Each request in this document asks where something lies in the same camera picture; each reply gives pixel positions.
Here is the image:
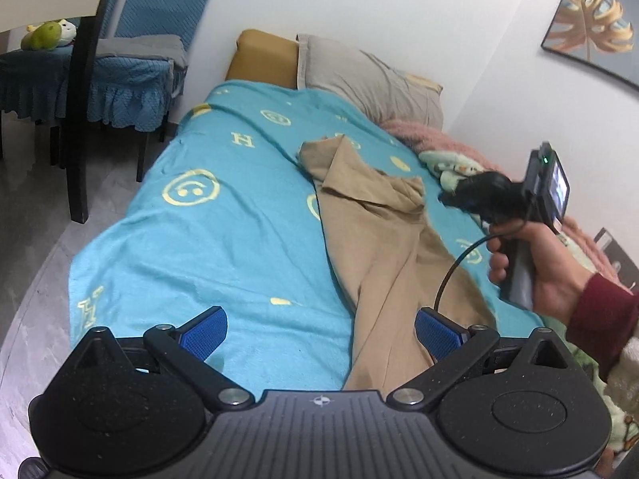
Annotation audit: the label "pink fluffy blanket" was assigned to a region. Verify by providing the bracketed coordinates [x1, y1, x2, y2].
[382, 119, 622, 285]

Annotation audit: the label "pale green printed cloth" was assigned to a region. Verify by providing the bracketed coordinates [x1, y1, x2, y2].
[569, 344, 632, 479]
[418, 150, 482, 195]

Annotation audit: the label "dark table with white top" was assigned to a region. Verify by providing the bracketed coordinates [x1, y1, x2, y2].
[0, 0, 123, 224]

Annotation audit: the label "person's right hand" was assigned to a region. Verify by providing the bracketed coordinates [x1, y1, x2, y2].
[486, 217, 598, 324]

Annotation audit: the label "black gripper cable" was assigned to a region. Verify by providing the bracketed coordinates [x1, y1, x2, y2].
[433, 234, 492, 314]

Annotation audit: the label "teal printed blanket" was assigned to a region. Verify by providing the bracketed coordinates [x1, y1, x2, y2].
[67, 80, 546, 393]

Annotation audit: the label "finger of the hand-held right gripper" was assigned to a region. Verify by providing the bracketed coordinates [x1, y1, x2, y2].
[438, 174, 482, 214]

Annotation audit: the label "grey pillow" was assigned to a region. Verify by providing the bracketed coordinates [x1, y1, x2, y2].
[296, 34, 445, 129]

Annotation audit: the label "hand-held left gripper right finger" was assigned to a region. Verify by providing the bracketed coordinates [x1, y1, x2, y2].
[387, 308, 571, 408]

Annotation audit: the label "leaf wall picture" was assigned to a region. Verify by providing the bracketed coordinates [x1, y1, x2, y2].
[540, 0, 639, 99]

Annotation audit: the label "tan pants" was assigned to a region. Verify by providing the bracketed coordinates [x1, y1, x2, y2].
[298, 132, 498, 393]

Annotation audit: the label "green plush toy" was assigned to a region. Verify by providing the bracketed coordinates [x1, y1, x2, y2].
[20, 18, 79, 52]

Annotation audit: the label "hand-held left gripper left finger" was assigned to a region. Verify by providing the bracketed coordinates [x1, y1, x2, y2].
[74, 306, 254, 413]

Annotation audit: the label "mustard cushion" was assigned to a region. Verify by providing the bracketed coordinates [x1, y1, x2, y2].
[224, 29, 301, 91]

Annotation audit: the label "person's right forearm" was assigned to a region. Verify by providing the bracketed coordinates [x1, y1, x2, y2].
[566, 270, 639, 410]

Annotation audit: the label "grey seat cushion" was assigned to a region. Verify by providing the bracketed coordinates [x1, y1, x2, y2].
[95, 34, 191, 71]

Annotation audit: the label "dark printed box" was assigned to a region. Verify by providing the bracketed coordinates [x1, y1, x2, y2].
[593, 228, 639, 293]

